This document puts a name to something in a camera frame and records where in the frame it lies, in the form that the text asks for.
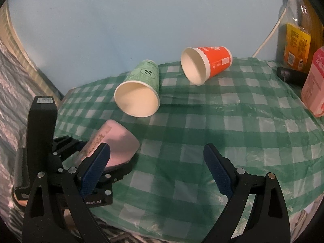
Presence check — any pink mug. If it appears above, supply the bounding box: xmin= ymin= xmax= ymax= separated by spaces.
xmin=74 ymin=120 xmax=140 ymax=171

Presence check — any green paper cup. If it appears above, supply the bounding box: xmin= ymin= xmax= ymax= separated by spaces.
xmin=114 ymin=60 xmax=160 ymax=118

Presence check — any red paper cup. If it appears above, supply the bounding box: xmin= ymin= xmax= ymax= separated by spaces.
xmin=181 ymin=46 xmax=233 ymax=86

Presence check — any grey striped curtain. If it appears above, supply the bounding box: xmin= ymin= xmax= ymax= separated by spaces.
xmin=1 ymin=1 xmax=60 ymax=240

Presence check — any green checkered tablecloth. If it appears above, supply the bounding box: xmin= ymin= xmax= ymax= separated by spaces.
xmin=55 ymin=58 xmax=323 ymax=242

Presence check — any pink drink carton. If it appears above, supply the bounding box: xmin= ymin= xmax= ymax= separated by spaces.
xmin=302 ymin=47 xmax=324 ymax=117

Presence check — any black cylindrical object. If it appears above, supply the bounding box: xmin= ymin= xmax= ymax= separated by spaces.
xmin=276 ymin=67 xmax=308 ymax=88

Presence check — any orange juice bottle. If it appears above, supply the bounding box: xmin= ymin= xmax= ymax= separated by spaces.
xmin=277 ymin=0 xmax=312 ymax=73

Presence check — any white cable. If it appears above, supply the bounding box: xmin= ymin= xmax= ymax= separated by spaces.
xmin=252 ymin=4 xmax=290 ymax=58

